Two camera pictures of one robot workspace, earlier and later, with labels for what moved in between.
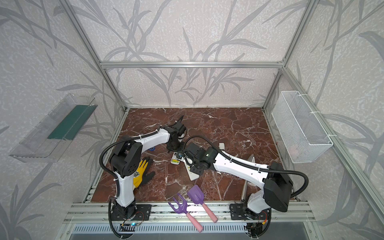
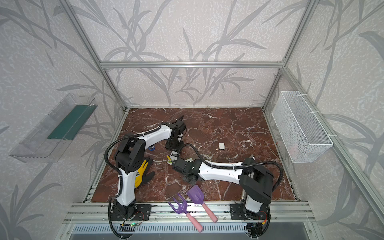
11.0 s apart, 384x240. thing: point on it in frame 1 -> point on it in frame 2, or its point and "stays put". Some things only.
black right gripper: x=186 y=155 -> x=176 y=162
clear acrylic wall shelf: x=50 y=141 stays put
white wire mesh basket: x=303 y=137 stays put
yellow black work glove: x=143 y=174 stays put
